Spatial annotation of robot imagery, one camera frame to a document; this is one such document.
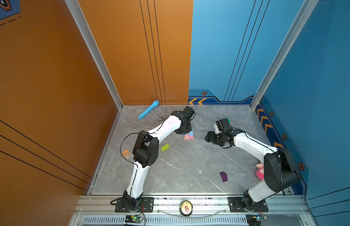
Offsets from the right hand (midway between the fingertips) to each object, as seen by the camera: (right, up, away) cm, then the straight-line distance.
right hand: (207, 139), depth 91 cm
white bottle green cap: (+21, +12, +20) cm, 32 cm away
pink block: (-10, 0, +7) cm, 12 cm away
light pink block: (-13, 0, +7) cm, 15 cm away
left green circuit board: (-42, -38, -20) cm, 60 cm away
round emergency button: (-15, -27, -28) cm, 42 cm away
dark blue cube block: (-14, +3, +5) cm, 15 cm away
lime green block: (-28, -6, +3) cm, 29 cm away
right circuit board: (+22, -36, -21) cm, 47 cm away
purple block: (+8, -21, -7) cm, 24 cm away
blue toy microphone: (-39, +26, +29) cm, 55 cm away
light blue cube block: (-10, +3, +6) cm, 12 cm away
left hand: (-13, +6, +4) cm, 15 cm away
